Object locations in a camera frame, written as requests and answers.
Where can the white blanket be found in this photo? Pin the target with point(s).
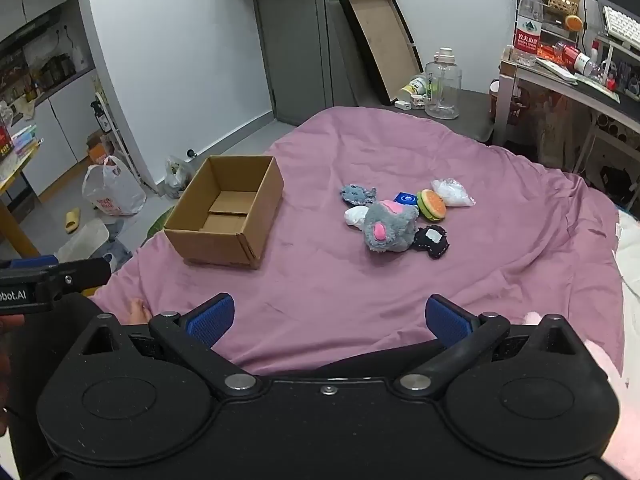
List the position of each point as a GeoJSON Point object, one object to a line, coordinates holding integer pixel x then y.
{"type": "Point", "coordinates": [630, 260]}

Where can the small red label bottle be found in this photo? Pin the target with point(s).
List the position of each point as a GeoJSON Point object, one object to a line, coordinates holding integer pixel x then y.
{"type": "Point", "coordinates": [575, 57]}

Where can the grey door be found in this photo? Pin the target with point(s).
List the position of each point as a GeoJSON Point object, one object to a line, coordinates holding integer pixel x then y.
{"type": "Point", "coordinates": [295, 60]}

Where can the stack of colourful books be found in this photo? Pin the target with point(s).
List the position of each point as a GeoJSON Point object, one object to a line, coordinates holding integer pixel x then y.
{"type": "Point", "coordinates": [25, 142]}

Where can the black flat box lid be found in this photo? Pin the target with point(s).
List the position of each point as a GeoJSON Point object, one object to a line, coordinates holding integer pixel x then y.
{"type": "Point", "coordinates": [382, 40]}

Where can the white kitchen cabinet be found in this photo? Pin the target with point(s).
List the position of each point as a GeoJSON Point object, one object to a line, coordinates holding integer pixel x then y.
{"type": "Point", "coordinates": [60, 125]}

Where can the small clear trash bag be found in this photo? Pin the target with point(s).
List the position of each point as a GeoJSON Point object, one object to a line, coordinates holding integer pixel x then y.
{"type": "Point", "coordinates": [176, 176]}

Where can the burger plush toy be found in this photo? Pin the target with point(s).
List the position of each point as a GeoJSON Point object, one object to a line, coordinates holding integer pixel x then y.
{"type": "Point", "coordinates": [432, 205]}

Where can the small white box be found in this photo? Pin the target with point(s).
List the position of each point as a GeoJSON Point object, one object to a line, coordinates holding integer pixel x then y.
{"type": "Point", "coordinates": [418, 102]}
{"type": "Point", "coordinates": [402, 105]}

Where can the brown paper bag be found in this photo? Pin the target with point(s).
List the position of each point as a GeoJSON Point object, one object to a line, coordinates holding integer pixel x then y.
{"type": "Point", "coordinates": [555, 130]}

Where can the yellow wooden table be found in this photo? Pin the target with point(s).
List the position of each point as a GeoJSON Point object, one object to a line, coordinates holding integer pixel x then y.
{"type": "Point", "coordinates": [15, 230]}

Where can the white keyboard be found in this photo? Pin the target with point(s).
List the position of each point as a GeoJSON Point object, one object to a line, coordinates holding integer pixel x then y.
{"type": "Point", "coordinates": [620, 22]}

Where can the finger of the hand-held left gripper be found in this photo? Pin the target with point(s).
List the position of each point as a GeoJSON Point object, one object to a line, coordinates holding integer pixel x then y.
{"type": "Point", "coordinates": [80, 272]}

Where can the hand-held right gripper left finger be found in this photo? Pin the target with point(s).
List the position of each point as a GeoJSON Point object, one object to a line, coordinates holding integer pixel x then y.
{"type": "Point", "coordinates": [210, 321]}

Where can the red label water bottle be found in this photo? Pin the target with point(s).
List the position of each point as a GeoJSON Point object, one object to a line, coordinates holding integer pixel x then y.
{"type": "Point", "coordinates": [527, 35]}

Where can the white medicine bottle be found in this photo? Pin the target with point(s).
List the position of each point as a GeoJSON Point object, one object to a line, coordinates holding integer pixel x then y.
{"type": "Point", "coordinates": [412, 87]}

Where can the white desk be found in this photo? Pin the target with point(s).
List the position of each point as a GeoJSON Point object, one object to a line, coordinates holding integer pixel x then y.
{"type": "Point", "coordinates": [505, 105]}

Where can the translucent plastic container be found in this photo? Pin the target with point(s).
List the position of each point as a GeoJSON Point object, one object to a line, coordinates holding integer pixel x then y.
{"type": "Point", "coordinates": [82, 242]}

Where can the small grey-blue plush toy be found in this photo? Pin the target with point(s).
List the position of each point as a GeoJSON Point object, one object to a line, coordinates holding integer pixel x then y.
{"type": "Point", "coordinates": [356, 194]}

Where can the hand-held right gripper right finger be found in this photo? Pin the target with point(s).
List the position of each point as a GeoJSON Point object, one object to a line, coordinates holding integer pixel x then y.
{"type": "Point", "coordinates": [448, 322]}

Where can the brown cardboard box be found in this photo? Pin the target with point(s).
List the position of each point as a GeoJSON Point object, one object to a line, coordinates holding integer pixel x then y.
{"type": "Point", "coordinates": [215, 246]}

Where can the clear plastic water jug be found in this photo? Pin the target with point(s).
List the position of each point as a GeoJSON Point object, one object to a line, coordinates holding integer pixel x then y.
{"type": "Point", "coordinates": [442, 90]}

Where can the pink bed sheet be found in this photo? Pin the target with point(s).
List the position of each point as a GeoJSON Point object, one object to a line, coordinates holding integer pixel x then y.
{"type": "Point", "coordinates": [325, 270]}

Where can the black spray bottle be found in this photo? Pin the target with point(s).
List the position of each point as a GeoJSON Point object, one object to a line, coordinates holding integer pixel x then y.
{"type": "Point", "coordinates": [102, 119]}

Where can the green leaf mat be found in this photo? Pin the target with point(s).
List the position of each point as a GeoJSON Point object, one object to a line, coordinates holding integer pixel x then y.
{"type": "Point", "coordinates": [157, 222]}

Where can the white plastic bag red print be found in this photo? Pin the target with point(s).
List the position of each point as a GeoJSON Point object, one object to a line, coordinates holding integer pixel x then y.
{"type": "Point", "coordinates": [112, 190]}

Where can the orange fruit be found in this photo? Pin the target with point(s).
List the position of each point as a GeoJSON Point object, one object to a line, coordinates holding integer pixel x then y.
{"type": "Point", "coordinates": [573, 22]}

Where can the orange carton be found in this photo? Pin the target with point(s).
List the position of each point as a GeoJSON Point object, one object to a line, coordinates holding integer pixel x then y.
{"type": "Point", "coordinates": [100, 149]}

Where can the blue tissue pack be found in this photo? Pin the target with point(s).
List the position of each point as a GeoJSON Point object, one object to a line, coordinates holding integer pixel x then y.
{"type": "Point", "coordinates": [405, 198]}

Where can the yellow slipper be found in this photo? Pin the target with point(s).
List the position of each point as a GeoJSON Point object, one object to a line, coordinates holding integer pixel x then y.
{"type": "Point", "coordinates": [72, 220]}

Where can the black plush with white patch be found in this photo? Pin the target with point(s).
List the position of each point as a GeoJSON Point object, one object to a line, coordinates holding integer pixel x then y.
{"type": "Point", "coordinates": [432, 246]}

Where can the clear bag of white cotton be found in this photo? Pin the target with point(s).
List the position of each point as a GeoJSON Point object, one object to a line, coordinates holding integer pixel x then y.
{"type": "Point", "coordinates": [452, 194]}

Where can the row of kitchen jars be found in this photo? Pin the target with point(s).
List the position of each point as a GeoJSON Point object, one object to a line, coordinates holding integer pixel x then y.
{"type": "Point", "coordinates": [50, 67]}

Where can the grey plush mouse toy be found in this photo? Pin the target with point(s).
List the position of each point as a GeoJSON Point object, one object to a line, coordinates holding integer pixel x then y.
{"type": "Point", "coordinates": [395, 225]}

